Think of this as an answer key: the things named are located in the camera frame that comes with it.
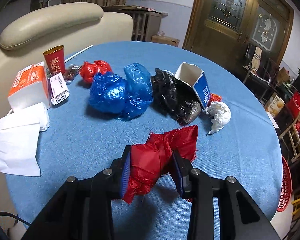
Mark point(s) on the wooden glass panel door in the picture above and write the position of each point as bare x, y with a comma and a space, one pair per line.
221, 30

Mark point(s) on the white purple medicine box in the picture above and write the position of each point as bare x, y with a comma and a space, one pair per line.
58, 89

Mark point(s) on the dark snack packet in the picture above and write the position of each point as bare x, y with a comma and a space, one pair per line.
71, 72

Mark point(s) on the red plastic mesh basket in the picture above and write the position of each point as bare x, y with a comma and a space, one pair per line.
286, 187

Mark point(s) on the beige leather armchair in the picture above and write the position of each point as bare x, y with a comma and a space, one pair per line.
73, 25

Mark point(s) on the red paper cup gold rim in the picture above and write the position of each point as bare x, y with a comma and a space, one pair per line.
54, 58

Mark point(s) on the black plastic bag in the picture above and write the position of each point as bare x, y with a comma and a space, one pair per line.
174, 98

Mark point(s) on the yellow printed cardboard box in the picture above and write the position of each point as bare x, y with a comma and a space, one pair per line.
274, 105

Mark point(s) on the small red orange wrapper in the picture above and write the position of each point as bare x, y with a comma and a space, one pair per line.
215, 97

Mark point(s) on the white plastic straw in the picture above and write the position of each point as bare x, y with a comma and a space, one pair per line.
77, 53

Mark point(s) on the blue round tablecloth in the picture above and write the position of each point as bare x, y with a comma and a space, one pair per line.
82, 142

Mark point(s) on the red gift bag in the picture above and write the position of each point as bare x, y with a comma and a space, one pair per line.
293, 104

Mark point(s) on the brown wooden cabinet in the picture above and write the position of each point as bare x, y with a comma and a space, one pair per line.
146, 21

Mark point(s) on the light blue plastic bag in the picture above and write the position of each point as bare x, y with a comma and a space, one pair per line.
139, 90

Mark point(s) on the white folded tissue stack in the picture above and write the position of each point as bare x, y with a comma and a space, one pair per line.
19, 133

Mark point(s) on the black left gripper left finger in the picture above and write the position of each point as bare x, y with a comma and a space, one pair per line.
81, 209

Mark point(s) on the white plastic bag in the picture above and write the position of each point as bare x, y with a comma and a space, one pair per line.
221, 116

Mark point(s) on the red fabric scrap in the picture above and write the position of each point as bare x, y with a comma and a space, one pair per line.
150, 160

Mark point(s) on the orange white tissue pack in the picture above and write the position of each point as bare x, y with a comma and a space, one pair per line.
29, 88

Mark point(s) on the cardboard box on floor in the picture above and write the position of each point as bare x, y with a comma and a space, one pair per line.
165, 40

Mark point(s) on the wooden chair with clothes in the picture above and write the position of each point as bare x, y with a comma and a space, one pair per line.
260, 68

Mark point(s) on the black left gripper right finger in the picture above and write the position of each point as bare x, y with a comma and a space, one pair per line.
213, 199

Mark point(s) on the red plastic bag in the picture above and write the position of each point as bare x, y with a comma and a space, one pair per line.
89, 70

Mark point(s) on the blue white paper carton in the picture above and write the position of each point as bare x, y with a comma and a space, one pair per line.
194, 77

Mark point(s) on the dark blue plastic bag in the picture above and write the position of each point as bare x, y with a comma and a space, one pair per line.
108, 93

